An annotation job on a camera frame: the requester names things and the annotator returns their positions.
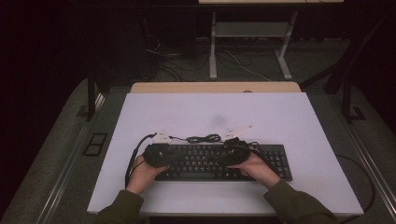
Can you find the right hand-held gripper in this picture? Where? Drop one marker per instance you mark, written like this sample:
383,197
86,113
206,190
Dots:
238,152

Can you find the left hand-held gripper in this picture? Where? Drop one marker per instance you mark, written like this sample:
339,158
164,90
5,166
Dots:
158,155

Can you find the black computer keyboard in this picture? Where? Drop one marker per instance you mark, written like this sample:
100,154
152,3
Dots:
199,161

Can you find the person's right hand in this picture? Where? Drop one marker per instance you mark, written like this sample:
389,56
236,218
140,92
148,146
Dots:
258,169

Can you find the person's left hand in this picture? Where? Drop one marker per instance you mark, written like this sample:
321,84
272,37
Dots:
141,179

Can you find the black floor socket frame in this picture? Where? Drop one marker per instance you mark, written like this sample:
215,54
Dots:
93,145

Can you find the black stand post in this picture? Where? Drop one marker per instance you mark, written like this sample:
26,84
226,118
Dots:
346,102
91,99

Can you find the white metal desk frame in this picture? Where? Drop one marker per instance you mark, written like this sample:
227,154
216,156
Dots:
213,62

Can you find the metal floor rail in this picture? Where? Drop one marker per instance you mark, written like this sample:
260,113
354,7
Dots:
62,180
370,171

